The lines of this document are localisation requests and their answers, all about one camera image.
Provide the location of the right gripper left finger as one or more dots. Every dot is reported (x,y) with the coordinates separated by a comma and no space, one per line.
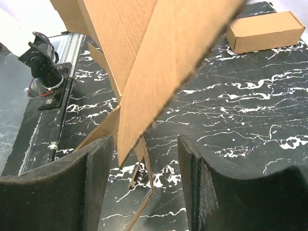
(64,195)

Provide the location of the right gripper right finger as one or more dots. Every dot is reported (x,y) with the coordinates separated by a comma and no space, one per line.
(220,195)

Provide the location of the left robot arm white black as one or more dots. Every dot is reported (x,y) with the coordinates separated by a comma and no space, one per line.
(35,50)

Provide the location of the folded brown cardboard box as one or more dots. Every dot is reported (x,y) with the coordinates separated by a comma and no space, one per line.
(264,32)

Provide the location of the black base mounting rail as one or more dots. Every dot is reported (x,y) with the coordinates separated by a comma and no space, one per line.
(38,137)

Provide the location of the aluminium frame rail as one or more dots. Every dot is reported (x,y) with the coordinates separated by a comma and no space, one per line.
(68,48)

